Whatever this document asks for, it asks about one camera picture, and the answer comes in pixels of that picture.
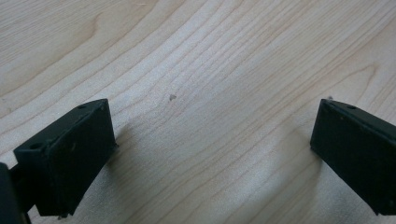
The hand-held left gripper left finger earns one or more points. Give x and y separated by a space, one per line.
67 161

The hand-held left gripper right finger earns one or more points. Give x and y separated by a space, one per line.
358 161

